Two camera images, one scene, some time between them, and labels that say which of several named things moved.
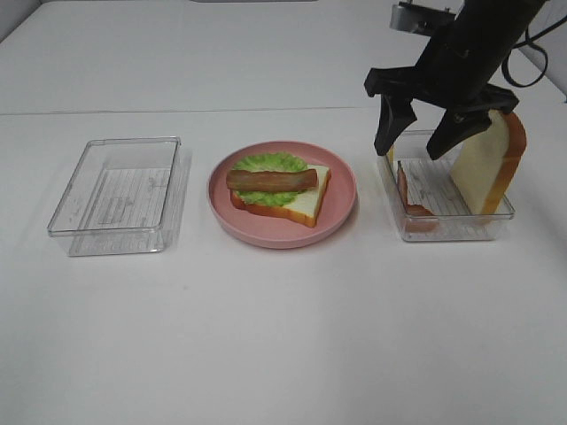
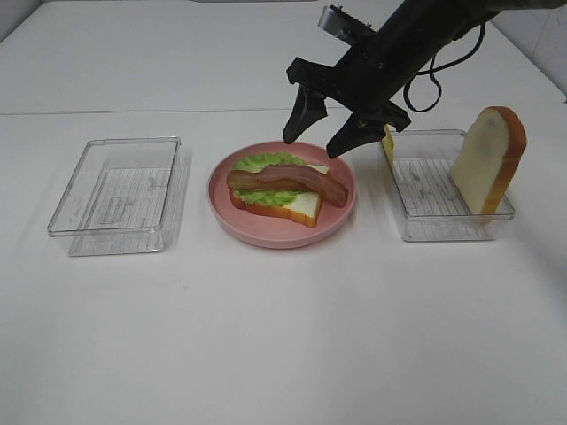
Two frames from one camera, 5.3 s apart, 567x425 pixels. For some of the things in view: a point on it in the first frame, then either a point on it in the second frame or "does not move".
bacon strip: x=418 y=219 → x=277 y=177
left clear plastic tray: x=122 y=198 does not move
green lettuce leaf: x=273 y=161 does not move
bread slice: x=305 y=209 does not move
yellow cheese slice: x=391 y=153 does not move
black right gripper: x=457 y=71 → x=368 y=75
